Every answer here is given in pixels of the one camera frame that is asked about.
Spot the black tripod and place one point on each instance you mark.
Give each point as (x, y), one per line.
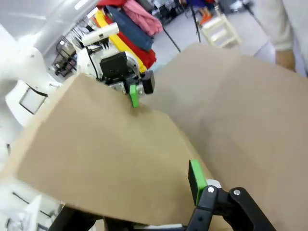
(195, 24)

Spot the brown cardboard box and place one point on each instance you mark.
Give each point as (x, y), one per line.
(96, 144)

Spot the yellow cloth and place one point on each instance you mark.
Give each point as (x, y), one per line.
(115, 39)

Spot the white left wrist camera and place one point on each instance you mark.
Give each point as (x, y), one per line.
(103, 33)

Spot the person's left forearm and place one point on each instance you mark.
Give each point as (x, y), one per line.
(284, 29)

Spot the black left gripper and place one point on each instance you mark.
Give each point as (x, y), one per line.
(113, 67)

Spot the pink cloth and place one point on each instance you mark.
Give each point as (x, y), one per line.
(144, 16)

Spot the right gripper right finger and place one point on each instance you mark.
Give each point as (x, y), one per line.
(216, 207)

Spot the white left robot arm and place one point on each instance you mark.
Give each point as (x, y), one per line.
(29, 72)

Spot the navy cloth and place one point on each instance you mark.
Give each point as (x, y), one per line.
(132, 31)

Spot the person's left hand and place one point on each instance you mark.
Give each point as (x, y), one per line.
(286, 60)

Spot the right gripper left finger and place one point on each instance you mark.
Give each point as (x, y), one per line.
(72, 219)

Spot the person in white jacket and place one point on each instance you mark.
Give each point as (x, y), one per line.
(298, 14)

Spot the red cloth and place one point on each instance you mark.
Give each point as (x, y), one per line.
(144, 56)

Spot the pale wooden stool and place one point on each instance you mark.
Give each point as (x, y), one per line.
(221, 26)

